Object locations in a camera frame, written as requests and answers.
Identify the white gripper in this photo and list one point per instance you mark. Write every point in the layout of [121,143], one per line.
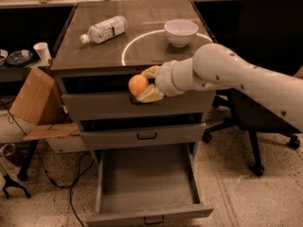
[164,78]

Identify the orange fruit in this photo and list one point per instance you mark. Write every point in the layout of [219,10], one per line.
[138,84]

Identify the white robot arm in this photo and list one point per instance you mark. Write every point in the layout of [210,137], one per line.
[214,67]

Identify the grey top drawer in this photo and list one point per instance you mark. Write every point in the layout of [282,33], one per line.
[107,97]

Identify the grey drawer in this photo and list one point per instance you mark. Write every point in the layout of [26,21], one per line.
[142,131]
[107,97]
[148,187]

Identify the grey middle drawer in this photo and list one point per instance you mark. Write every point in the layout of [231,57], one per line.
[142,131]

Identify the grey drawer cabinet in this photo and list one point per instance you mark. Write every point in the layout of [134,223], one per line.
[142,45]

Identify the grey bottom drawer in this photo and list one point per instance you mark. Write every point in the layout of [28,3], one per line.
[148,187]

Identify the white ceramic bowl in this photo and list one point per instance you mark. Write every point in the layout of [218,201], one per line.
[180,32]

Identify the white plastic bottle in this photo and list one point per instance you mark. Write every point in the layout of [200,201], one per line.
[105,30]

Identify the brown cardboard box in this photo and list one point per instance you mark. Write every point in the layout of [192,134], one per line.
[39,103]

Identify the white paper cup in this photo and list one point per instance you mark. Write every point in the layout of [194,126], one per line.
[42,51]

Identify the dark blue plate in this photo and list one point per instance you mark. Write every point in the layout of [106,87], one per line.
[19,58]

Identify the black office chair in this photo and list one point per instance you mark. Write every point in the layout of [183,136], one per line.
[267,33]

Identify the low grey side shelf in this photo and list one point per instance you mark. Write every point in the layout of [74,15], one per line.
[9,74]

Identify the white bowl at left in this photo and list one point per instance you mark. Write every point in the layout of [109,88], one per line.
[3,57]

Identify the black table leg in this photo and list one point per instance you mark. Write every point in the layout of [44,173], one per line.
[30,149]

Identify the black tripod stand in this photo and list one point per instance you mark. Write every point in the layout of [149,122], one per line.
[9,182]

